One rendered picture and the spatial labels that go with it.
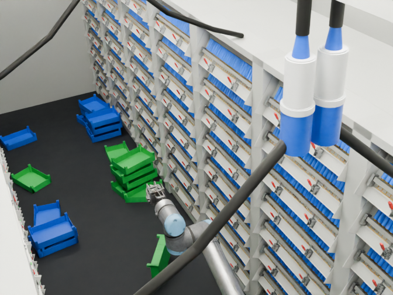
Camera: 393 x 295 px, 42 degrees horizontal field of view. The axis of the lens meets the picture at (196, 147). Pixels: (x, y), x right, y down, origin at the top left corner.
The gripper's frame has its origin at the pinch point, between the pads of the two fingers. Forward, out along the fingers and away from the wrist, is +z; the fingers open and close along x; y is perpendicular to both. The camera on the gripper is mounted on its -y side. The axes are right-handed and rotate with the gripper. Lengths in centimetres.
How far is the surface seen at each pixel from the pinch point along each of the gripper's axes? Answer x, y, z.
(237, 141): -57, -1, 16
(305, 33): -2, 116, -129
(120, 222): 1, -109, 116
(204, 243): 20, 77, -129
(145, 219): -18, -110, 111
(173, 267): 28, 73, -128
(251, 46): -62, 57, 5
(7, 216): 59, 59, -72
